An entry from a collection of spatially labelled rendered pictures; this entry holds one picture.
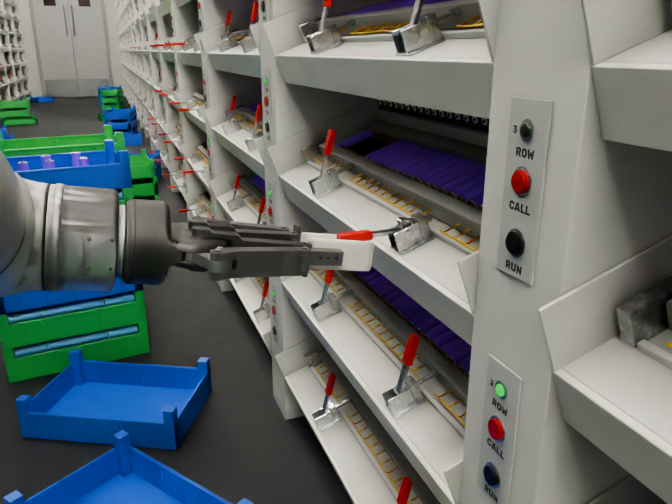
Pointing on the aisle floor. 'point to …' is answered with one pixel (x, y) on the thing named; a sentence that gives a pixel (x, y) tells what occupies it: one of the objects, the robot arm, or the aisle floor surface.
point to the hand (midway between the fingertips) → (335, 252)
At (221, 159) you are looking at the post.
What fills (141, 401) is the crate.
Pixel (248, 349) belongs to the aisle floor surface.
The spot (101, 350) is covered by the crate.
